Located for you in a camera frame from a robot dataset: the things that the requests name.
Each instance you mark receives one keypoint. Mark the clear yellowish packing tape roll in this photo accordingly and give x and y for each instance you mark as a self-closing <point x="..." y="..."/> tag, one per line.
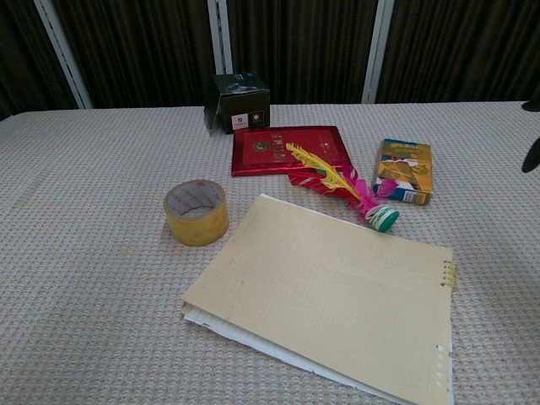
<point x="198" y="233"/>

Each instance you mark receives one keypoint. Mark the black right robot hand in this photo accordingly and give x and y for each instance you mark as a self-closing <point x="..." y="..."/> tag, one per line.
<point x="532" y="156"/>

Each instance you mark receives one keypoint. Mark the white metal frame post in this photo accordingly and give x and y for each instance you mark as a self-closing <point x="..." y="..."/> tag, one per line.
<point x="377" y="50"/>
<point x="63" y="50"/>
<point x="220" y="38"/>

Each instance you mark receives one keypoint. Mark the beige spiral notebook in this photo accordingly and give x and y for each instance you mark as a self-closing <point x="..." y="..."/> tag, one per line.
<point x="329" y="287"/>

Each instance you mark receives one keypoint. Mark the yellow and blue card box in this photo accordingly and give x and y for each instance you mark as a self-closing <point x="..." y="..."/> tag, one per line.
<point x="407" y="169"/>

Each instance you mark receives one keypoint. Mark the colourful feather shuttlecock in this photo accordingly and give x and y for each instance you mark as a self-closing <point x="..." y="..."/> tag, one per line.
<point x="383" y="218"/>

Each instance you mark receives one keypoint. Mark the black cardboard box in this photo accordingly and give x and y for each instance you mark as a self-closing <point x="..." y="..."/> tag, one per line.
<point x="244" y="107"/>

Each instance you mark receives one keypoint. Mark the red foil booklet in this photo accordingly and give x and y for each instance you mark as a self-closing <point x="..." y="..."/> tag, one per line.
<point x="257" y="162"/>

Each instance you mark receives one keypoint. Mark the white woven tablecloth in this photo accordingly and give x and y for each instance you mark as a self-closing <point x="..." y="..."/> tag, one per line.
<point x="84" y="253"/>

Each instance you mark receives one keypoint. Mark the dark brown curtain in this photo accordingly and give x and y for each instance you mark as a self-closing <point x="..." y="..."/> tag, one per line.
<point x="135" y="46"/>

